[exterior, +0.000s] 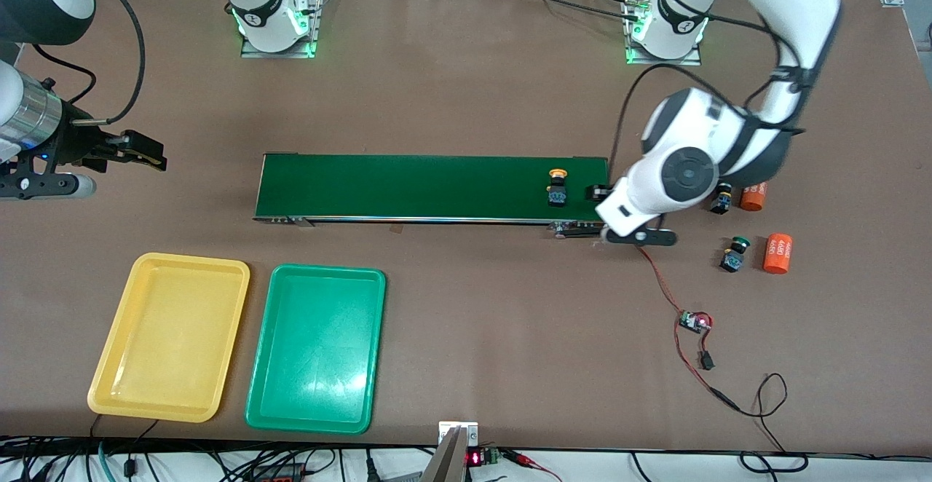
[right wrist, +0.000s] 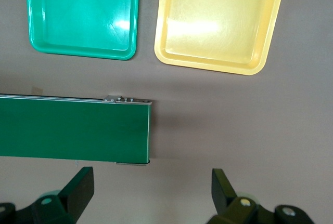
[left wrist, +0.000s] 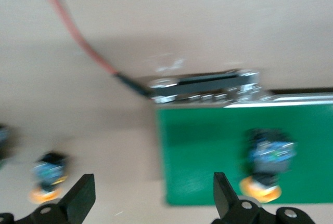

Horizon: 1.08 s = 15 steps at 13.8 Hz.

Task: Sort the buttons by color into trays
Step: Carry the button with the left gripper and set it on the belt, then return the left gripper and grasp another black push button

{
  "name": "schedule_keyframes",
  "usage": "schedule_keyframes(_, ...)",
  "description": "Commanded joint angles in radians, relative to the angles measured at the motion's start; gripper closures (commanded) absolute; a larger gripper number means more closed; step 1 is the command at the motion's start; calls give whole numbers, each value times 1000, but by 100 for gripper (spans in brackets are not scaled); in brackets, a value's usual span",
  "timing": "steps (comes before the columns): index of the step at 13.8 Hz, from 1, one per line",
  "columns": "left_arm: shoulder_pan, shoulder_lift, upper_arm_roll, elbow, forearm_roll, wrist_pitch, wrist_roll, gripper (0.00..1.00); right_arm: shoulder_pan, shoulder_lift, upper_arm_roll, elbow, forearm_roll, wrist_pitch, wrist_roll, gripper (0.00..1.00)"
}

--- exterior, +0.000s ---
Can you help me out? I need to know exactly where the silver camera mount bracket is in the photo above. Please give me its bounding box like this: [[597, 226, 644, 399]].
[[438, 421, 480, 482]]

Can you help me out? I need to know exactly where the yellow plastic tray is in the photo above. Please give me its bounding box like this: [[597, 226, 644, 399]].
[[87, 252, 251, 424]]

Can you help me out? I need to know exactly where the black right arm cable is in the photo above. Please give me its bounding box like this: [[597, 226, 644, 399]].
[[69, 0, 146, 126]]

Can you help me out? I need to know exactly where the red black power wire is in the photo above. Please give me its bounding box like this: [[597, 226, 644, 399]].
[[674, 316, 722, 395]]

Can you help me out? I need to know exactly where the green plastic tray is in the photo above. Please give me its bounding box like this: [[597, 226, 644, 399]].
[[244, 264, 387, 435]]

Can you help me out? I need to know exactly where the black base cable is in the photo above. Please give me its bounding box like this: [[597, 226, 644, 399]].
[[501, 0, 643, 21]]

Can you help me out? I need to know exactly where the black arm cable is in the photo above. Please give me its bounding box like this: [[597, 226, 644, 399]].
[[69, 0, 146, 126], [610, 12, 809, 177]]

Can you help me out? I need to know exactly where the thin black looped cable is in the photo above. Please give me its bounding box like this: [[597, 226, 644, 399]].
[[710, 373, 810, 474]]

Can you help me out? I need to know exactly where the yellow cap push button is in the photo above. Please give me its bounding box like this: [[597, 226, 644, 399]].
[[546, 168, 570, 208]]

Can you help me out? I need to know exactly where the red black conveyor wire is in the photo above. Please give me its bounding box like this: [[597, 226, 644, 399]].
[[632, 240, 689, 317]]

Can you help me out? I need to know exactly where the red clip lead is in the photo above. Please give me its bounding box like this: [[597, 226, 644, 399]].
[[502, 449, 565, 482]]

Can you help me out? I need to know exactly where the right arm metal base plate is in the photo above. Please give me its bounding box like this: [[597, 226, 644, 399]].
[[240, 0, 326, 59]]

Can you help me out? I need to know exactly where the green conveyor belt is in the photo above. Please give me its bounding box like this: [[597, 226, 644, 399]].
[[252, 152, 612, 240]]

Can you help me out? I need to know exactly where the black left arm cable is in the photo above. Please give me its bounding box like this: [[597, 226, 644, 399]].
[[610, 12, 809, 177]]

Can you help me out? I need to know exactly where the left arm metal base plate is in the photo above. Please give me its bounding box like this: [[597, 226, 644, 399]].
[[623, 0, 703, 67]]

